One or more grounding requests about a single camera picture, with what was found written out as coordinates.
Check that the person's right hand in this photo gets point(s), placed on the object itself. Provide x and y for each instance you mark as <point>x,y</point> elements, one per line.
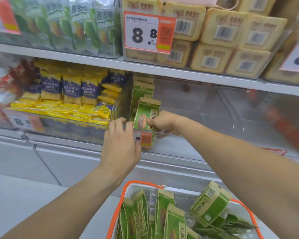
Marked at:
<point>169,123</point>

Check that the person's left hand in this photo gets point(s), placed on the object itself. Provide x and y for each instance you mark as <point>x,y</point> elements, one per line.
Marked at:
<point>119,154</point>

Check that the person's right fingers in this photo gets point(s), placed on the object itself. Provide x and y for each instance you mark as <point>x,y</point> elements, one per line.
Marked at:
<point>154,123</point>

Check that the person's left fingers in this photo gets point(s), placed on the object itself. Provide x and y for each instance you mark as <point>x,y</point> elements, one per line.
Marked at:
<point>120,126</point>

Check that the green snack packet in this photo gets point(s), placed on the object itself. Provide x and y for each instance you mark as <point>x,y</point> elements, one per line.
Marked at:
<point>147,109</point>
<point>140,92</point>

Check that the clear plastic shelf bin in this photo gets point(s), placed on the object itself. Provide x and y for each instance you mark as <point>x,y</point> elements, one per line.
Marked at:
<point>189,114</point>

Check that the person's left forearm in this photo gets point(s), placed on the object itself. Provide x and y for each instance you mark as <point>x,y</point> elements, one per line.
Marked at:
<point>64,211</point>

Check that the person's right forearm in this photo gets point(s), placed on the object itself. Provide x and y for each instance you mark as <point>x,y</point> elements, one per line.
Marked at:
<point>239,171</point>

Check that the small orange white price tag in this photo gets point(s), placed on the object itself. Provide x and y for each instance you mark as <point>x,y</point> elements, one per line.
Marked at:
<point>145,139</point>

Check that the white metal shelf board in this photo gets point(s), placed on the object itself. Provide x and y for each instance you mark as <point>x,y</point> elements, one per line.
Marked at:
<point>89,59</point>
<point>177,149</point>

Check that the clear bin with yellow packets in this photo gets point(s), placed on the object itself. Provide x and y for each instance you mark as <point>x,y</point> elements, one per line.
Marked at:
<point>72,130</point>

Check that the pile of yellow blue packets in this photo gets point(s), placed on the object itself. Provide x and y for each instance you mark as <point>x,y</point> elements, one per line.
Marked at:
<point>72,89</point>

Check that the white shelf base panel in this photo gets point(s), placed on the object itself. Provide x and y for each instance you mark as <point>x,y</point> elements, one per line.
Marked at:
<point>64,161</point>

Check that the large orange white price tag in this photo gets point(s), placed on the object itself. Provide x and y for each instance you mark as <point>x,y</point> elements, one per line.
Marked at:
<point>144,32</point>

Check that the pile of green packets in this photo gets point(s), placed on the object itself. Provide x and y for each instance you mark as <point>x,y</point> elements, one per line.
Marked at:
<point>169,216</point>

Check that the clear bin with red packets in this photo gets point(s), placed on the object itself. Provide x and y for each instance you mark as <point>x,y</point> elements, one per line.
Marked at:
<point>254,114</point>

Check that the stack of beige cracker packets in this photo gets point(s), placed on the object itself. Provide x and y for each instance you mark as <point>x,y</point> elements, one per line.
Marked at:
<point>296,24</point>
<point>221,32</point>

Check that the row of green white packets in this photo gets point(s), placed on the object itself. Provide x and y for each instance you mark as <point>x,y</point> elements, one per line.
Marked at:
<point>64,22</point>

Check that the red shelf edge label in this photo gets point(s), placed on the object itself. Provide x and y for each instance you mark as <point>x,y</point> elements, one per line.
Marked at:
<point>275,151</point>

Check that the pile of red snack packets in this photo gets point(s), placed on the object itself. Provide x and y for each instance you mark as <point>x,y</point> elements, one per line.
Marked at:
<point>5,79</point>

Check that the clear bin with beige packets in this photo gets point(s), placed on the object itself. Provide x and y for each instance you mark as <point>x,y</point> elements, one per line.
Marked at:
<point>276,60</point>

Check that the clear bin with green packets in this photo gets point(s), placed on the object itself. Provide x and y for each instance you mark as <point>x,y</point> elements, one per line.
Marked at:
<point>0,38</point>

